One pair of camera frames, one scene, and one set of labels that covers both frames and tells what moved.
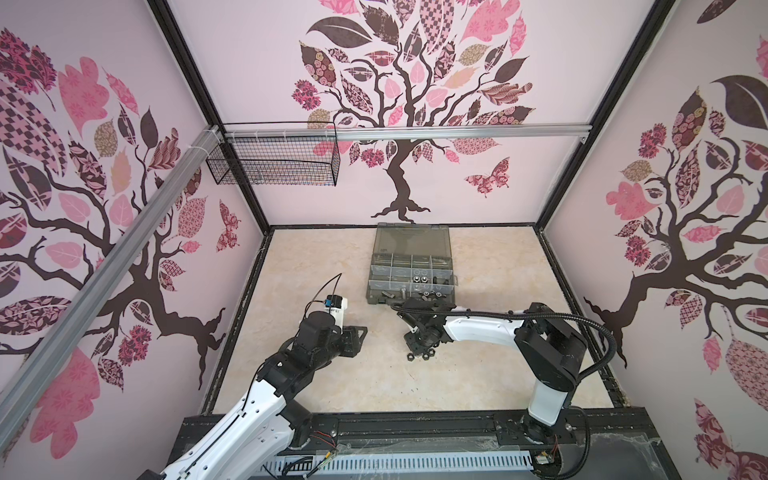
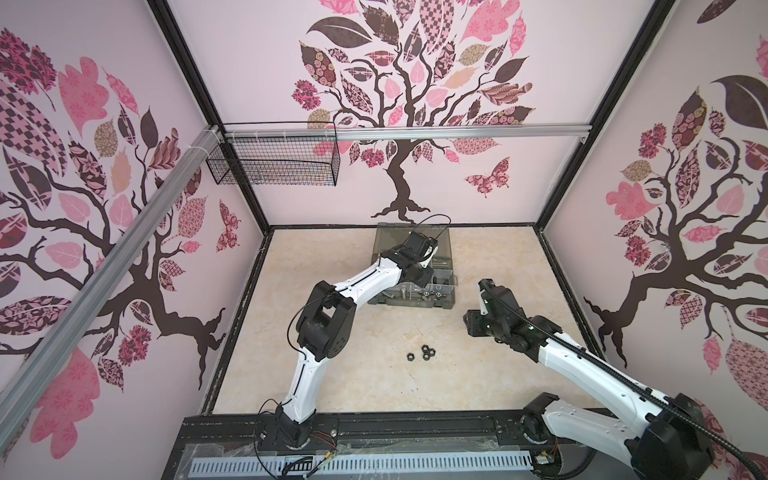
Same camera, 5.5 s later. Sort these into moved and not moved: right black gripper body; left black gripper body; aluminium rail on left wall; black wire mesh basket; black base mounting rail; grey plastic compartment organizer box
Moved: right black gripper body; left black gripper body
Not moved: grey plastic compartment organizer box; aluminium rail on left wall; black base mounting rail; black wire mesh basket
